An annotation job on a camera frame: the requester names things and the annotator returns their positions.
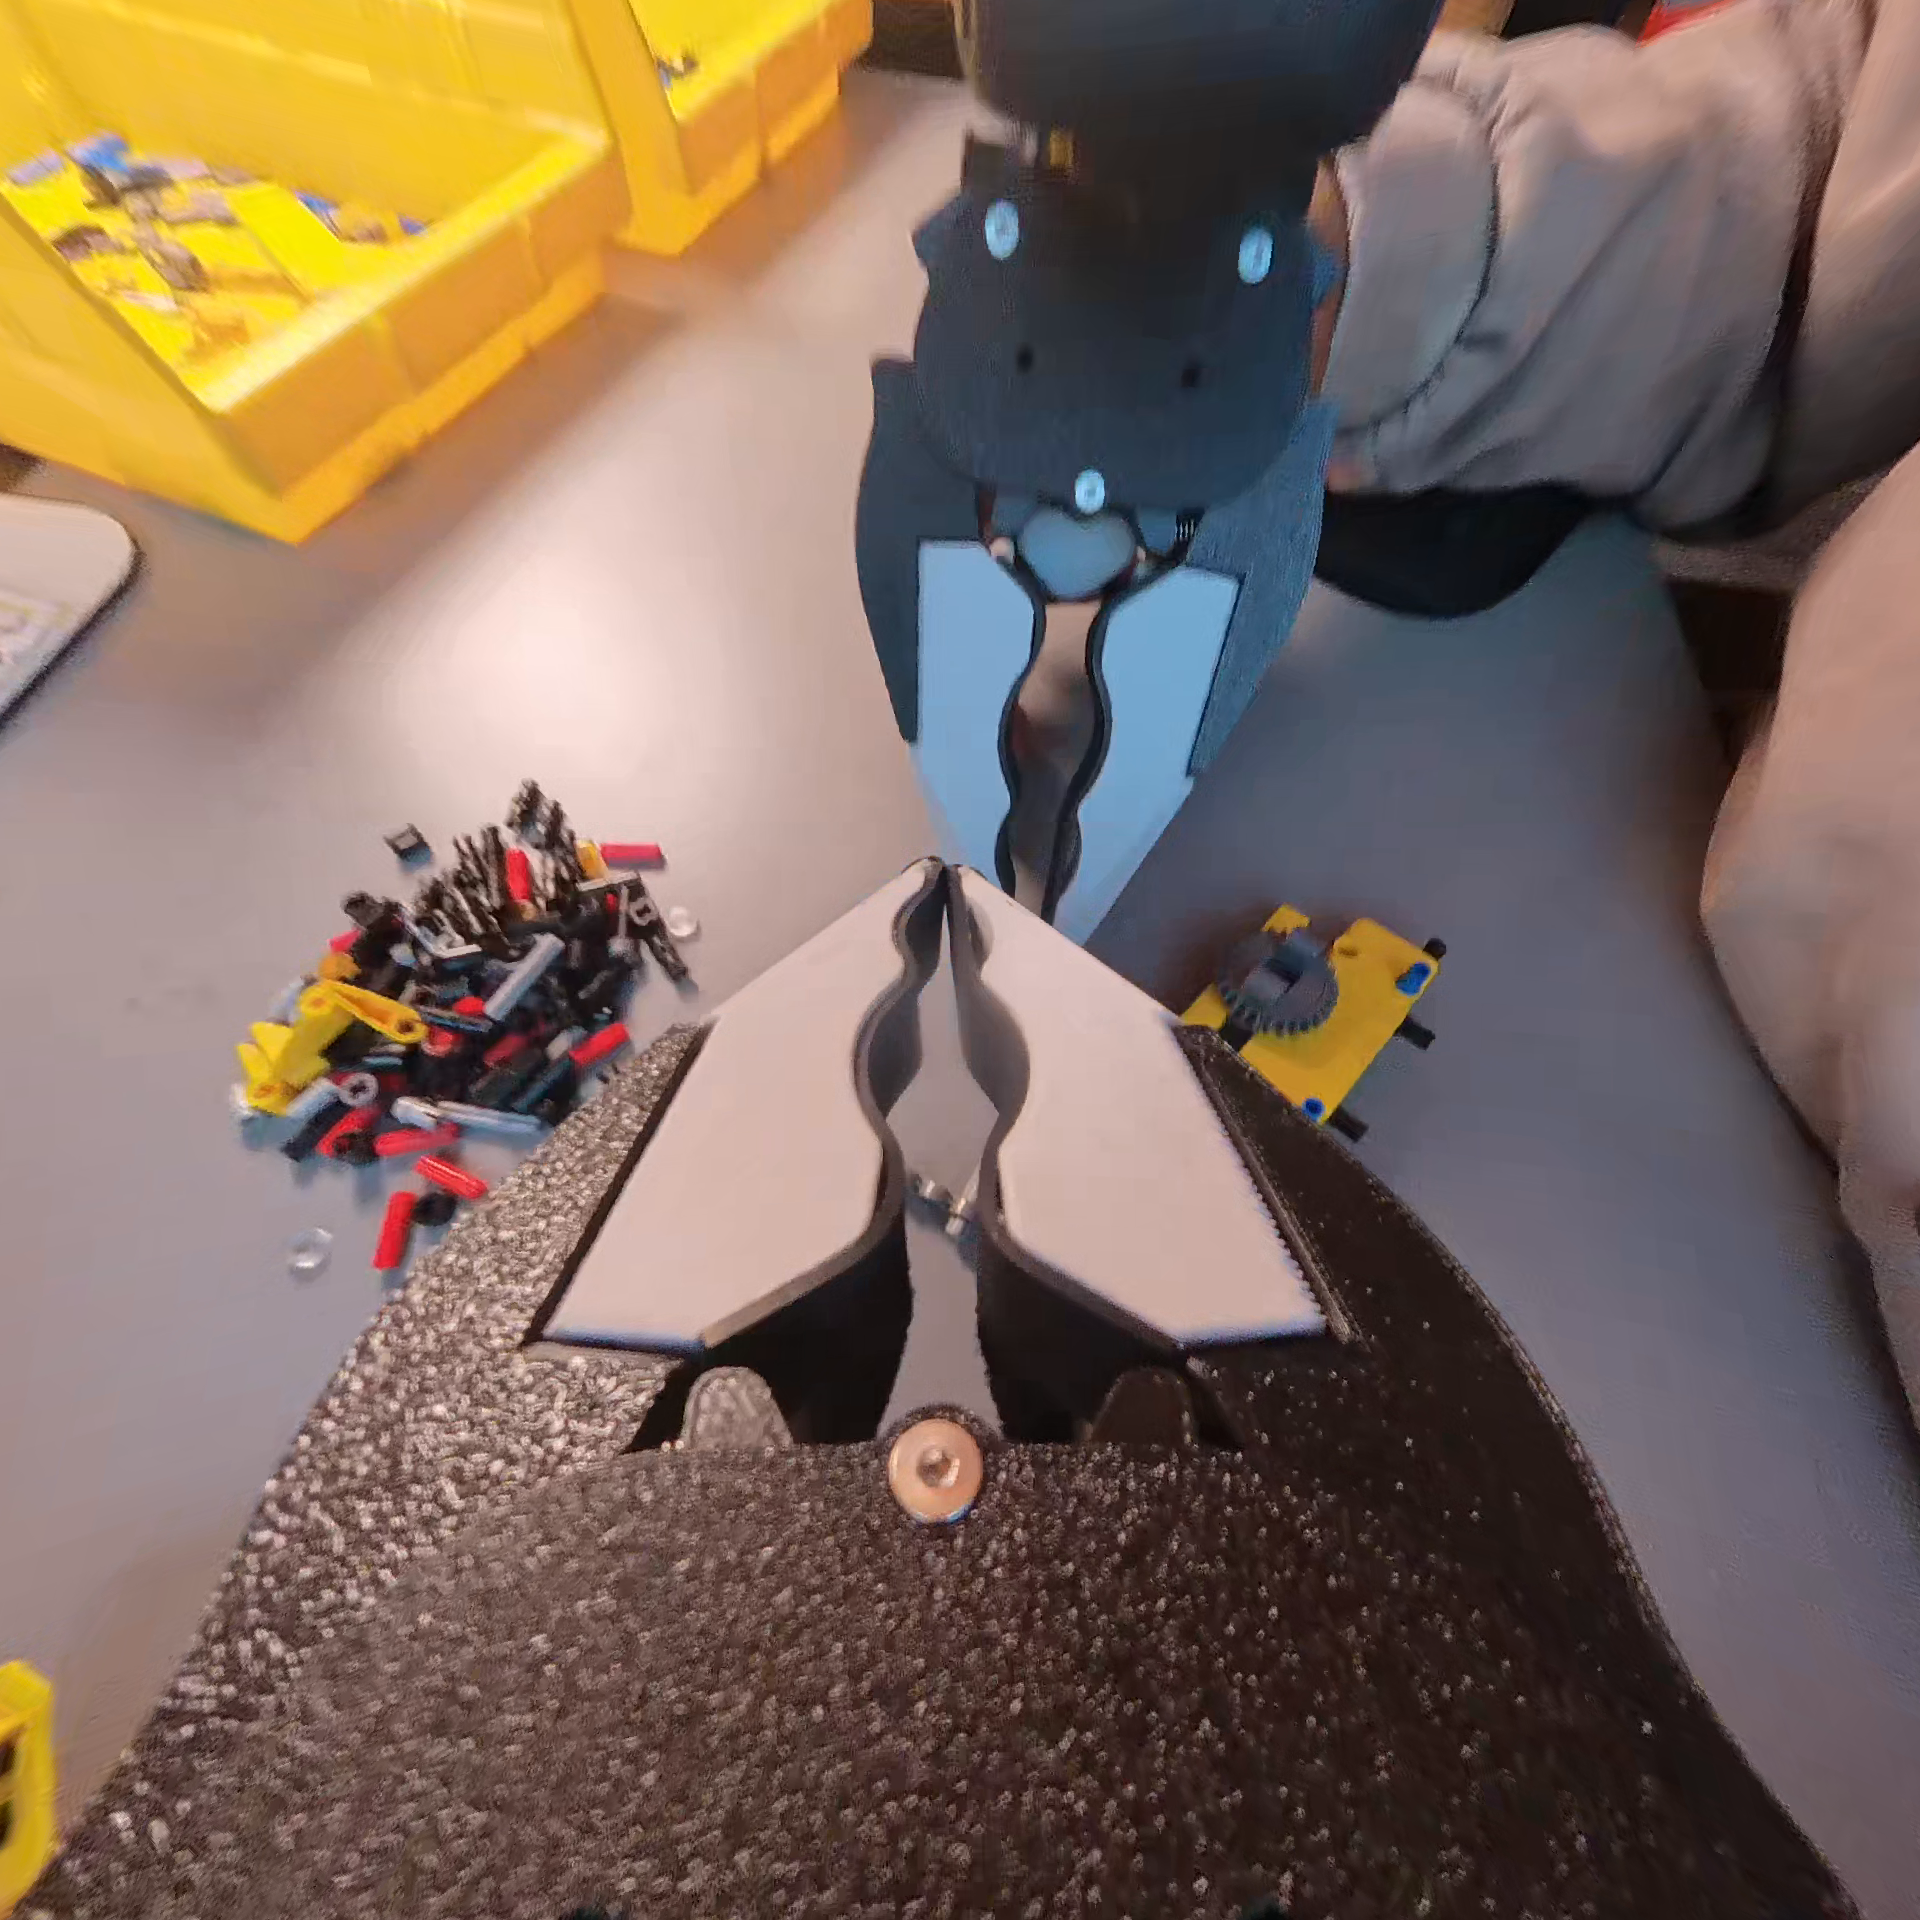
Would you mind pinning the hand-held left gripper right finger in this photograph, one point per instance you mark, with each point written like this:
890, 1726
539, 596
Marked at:
1139, 1187

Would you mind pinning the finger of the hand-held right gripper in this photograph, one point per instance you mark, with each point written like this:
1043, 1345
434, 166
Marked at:
962, 689
1164, 707

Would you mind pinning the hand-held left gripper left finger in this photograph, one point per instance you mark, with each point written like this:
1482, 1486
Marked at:
734, 1187

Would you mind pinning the yellow beam assembly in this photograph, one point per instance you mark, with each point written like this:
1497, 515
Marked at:
1348, 1020

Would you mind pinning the pile of small building pieces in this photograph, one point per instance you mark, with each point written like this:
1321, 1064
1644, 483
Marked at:
464, 1002

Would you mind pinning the yellow storage bin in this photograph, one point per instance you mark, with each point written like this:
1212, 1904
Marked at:
376, 388
734, 151

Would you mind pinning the person's right forearm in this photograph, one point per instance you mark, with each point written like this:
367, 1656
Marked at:
1575, 269

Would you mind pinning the person's right hand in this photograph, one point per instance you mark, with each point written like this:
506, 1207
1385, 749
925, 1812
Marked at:
1044, 728

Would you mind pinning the heap of grey blue pins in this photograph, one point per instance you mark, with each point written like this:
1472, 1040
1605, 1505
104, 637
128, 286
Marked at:
674, 59

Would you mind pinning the person's beige sweatshirt torso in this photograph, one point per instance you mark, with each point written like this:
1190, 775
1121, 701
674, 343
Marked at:
1829, 898

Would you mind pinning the heap of yellow building pieces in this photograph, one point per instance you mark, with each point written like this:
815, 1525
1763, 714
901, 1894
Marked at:
180, 256

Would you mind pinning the yellow and black robot model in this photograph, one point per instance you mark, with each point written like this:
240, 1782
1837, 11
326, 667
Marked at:
24, 1770

